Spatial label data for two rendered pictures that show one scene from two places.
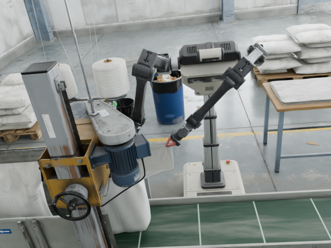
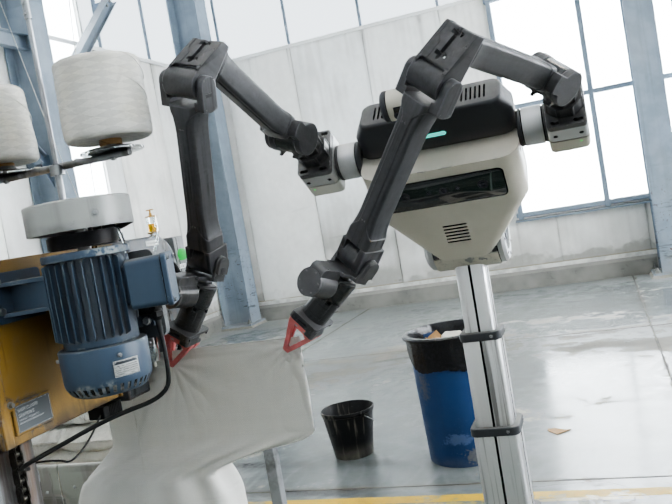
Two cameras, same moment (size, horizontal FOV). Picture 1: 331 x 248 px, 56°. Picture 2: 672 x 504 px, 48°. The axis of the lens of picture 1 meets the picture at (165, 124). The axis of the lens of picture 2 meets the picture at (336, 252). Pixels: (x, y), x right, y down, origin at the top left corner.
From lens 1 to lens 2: 0.96 m
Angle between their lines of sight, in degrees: 29
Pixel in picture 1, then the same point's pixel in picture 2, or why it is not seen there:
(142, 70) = (177, 78)
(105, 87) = (70, 107)
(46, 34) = (244, 312)
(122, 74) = (117, 75)
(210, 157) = (495, 477)
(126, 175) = (88, 350)
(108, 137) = (32, 211)
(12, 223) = not seen: outside the picture
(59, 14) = (277, 268)
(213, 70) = (446, 160)
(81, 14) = not seen: hidden behind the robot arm
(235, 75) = (426, 69)
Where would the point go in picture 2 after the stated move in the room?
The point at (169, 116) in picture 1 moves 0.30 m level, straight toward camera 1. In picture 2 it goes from (457, 440) to (452, 463)
